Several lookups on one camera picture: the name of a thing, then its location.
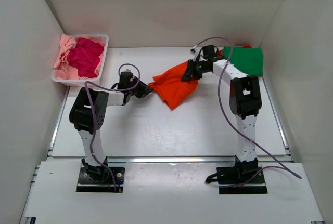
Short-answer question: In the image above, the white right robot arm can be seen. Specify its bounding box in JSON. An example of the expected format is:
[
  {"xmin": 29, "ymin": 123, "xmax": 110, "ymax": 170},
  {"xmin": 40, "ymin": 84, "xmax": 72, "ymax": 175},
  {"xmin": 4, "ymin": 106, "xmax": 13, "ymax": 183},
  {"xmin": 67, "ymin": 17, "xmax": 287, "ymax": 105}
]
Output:
[{"xmin": 181, "ymin": 45, "xmax": 262, "ymax": 162}]

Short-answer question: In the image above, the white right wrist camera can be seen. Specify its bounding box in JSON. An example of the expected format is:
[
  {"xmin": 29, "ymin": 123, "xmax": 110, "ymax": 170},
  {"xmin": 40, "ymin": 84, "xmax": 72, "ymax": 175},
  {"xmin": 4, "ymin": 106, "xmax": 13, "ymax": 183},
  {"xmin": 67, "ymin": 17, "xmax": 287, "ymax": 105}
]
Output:
[{"xmin": 190, "ymin": 47, "xmax": 201, "ymax": 56}]

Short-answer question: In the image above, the white plastic basket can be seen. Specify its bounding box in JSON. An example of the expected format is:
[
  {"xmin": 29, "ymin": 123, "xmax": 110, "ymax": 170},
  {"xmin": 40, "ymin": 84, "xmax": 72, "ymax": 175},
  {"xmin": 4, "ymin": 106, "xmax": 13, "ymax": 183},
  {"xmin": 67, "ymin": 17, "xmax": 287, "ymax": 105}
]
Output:
[{"xmin": 51, "ymin": 33, "xmax": 109, "ymax": 87}]

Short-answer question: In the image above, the magenta t-shirt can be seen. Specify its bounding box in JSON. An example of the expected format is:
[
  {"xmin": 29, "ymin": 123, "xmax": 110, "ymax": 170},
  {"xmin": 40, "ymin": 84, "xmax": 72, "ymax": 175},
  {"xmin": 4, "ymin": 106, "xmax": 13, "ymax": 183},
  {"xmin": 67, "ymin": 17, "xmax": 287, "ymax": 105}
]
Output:
[{"xmin": 67, "ymin": 37, "xmax": 105, "ymax": 78}]

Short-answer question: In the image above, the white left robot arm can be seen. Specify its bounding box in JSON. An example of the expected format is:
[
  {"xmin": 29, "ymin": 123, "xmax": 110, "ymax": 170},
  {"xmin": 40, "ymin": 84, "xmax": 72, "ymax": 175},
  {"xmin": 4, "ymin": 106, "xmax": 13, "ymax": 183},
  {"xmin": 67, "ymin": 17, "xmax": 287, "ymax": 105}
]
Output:
[{"xmin": 69, "ymin": 71, "xmax": 153, "ymax": 181}]

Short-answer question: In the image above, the folded red t-shirt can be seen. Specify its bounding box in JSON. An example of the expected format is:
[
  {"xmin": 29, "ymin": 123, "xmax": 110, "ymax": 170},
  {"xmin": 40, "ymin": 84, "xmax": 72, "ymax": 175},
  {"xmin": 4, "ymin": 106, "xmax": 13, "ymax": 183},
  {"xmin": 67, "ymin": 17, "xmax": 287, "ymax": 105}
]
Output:
[{"xmin": 217, "ymin": 45, "xmax": 252, "ymax": 56}]

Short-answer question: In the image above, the orange t-shirt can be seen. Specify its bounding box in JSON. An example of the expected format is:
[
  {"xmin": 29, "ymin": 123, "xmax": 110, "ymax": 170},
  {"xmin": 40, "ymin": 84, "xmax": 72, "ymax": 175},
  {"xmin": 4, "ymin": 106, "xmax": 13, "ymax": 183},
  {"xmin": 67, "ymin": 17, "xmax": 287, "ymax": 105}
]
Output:
[{"xmin": 148, "ymin": 61, "xmax": 198, "ymax": 110}]

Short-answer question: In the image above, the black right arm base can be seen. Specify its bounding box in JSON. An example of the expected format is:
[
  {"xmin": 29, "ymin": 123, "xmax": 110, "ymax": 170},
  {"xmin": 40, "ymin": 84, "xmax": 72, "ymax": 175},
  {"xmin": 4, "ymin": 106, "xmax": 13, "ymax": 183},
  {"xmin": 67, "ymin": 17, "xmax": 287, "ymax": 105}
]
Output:
[{"xmin": 205, "ymin": 157, "xmax": 268, "ymax": 195}]

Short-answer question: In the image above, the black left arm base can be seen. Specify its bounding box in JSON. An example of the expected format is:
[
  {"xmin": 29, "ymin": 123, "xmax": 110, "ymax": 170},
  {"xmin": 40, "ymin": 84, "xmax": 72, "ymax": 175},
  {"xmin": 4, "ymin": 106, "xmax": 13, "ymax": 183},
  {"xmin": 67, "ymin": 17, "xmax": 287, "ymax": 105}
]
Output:
[{"xmin": 76, "ymin": 159, "xmax": 125, "ymax": 193}]

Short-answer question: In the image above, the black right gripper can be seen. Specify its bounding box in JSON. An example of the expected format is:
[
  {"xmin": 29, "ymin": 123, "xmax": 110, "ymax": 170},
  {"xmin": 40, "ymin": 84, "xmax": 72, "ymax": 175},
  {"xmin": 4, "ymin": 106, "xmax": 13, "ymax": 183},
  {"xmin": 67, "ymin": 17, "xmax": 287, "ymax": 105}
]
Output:
[{"xmin": 182, "ymin": 59, "xmax": 211, "ymax": 82}]

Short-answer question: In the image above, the folded green t-shirt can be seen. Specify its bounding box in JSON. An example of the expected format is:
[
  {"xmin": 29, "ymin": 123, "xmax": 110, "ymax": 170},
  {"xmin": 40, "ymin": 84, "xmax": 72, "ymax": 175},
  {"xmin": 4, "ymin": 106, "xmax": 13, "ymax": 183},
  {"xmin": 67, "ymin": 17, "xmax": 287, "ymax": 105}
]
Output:
[{"xmin": 230, "ymin": 47, "xmax": 264, "ymax": 77}]

